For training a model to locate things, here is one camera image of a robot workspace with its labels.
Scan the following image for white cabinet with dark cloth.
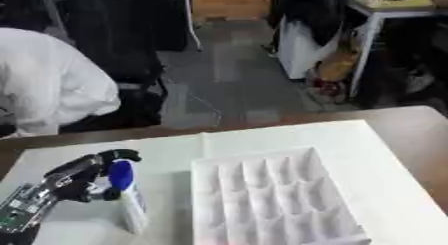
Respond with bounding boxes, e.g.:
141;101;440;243
266;0;371;81

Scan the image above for white desk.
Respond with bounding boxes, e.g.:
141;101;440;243
334;0;448;98

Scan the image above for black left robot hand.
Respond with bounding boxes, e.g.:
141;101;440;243
40;148;144;204

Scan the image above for person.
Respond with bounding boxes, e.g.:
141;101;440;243
0;27;123;139

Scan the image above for white tube with blue cap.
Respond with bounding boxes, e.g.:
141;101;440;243
106;159;151;235

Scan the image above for black office chair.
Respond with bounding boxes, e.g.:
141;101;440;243
59;0;170;134

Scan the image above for yellow bag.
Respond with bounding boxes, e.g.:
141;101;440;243
306;45;364;103

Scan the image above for white compartment box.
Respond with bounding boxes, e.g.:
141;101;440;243
189;146;373;245

